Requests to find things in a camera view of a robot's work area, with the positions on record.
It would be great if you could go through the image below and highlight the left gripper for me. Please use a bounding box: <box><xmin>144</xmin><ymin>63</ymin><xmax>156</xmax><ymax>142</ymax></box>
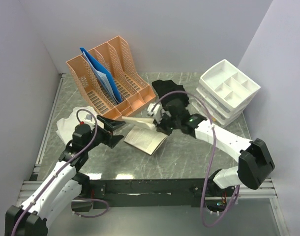
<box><xmin>84</xmin><ymin>115</ymin><xmax>125</xmax><ymax>151</ymax></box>

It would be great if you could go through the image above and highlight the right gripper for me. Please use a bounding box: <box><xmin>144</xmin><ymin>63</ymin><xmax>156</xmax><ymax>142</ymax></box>
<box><xmin>153</xmin><ymin>112</ymin><xmax>180</xmax><ymax>136</ymax></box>

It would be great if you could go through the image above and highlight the black book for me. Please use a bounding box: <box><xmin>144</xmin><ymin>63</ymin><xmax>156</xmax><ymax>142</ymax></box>
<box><xmin>121</xmin><ymin>116</ymin><xmax>168</xmax><ymax>155</ymax></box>

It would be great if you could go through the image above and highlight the black cloth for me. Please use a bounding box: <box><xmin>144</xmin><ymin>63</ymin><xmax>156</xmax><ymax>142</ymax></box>
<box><xmin>152</xmin><ymin>80</ymin><xmax>189</xmax><ymax>108</ymax></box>

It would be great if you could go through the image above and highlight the blue document folder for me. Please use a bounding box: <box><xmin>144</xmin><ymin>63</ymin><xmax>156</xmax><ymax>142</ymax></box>
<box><xmin>80</xmin><ymin>47</ymin><xmax>122</xmax><ymax>104</ymax></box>

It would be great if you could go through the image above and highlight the white plastic drawer unit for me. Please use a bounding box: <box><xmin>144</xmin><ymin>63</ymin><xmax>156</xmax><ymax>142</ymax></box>
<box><xmin>195</xmin><ymin>59</ymin><xmax>261</xmax><ymax>127</ymax></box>

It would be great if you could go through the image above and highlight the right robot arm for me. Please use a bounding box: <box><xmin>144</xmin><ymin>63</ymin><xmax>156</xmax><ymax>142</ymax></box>
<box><xmin>147</xmin><ymin>99</ymin><xmax>275</xmax><ymax>196</ymax></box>

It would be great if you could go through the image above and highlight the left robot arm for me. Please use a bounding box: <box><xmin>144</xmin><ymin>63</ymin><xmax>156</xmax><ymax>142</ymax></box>
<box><xmin>4</xmin><ymin>115</ymin><xmax>125</xmax><ymax>236</ymax></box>

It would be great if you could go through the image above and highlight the peach plastic file organizer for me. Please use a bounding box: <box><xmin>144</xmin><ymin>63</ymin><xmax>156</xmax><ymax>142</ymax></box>
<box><xmin>66</xmin><ymin>36</ymin><xmax>156</xmax><ymax>119</ymax></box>

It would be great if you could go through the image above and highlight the white cloth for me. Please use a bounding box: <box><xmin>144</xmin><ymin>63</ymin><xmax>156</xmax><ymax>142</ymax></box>
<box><xmin>56</xmin><ymin>106</ymin><xmax>98</xmax><ymax>145</ymax></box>

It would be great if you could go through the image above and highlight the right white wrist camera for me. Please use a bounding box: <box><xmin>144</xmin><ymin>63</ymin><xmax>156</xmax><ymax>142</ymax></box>
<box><xmin>147</xmin><ymin>103</ymin><xmax>163</xmax><ymax>124</ymax></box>

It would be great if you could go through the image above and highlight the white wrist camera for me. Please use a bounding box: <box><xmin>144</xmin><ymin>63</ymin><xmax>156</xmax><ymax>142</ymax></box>
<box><xmin>80</xmin><ymin>114</ymin><xmax>95</xmax><ymax>129</ymax></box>
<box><xmin>147</xmin><ymin>103</ymin><xmax>163</xmax><ymax>124</ymax></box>

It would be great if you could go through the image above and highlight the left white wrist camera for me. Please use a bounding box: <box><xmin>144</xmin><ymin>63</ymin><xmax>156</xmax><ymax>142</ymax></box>
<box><xmin>80</xmin><ymin>114</ymin><xmax>95</xmax><ymax>129</ymax></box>

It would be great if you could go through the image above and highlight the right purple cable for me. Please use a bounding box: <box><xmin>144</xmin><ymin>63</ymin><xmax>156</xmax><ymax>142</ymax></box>
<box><xmin>152</xmin><ymin>90</ymin><xmax>240</xmax><ymax>228</ymax></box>

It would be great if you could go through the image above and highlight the purple cable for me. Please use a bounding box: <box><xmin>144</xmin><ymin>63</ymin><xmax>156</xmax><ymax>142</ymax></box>
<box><xmin>11</xmin><ymin>108</ymin><xmax>109</xmax><ymax>236</ymax></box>
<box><xmin>152</xmin><ymin>90</ymin><xmax>240</xmax><ymax>228</ymax></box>

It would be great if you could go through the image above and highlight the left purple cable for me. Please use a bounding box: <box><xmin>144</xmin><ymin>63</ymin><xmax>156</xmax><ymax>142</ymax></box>
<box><xmin>11</xmin><ymin>108</ymin><xmax>109</xmax><ymax>236</ymax></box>

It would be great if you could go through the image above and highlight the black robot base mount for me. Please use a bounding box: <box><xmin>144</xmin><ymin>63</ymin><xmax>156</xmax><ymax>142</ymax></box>
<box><xmin>60</xmin><ymin>178</ymin><xmax>237</xmax><ymax>213</ymax></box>

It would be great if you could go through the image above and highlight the aluminium rail frame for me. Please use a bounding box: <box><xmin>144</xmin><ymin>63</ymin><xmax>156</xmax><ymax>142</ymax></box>
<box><xmin>6</xmin><ymin>73</ymin><xmax>290</xmax><ymax>236</ymax></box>

